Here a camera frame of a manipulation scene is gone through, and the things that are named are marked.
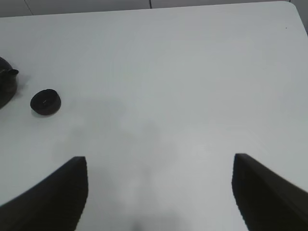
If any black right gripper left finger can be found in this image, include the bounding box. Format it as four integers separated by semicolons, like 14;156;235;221
0;156;89;231

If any black cast iron teapot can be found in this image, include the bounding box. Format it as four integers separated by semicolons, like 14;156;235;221
0;57;19;108

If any small black teacup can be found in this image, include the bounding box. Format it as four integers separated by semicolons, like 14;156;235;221
30;89;62;116

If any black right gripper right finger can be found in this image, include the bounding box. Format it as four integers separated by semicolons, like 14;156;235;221
231;154;308;231

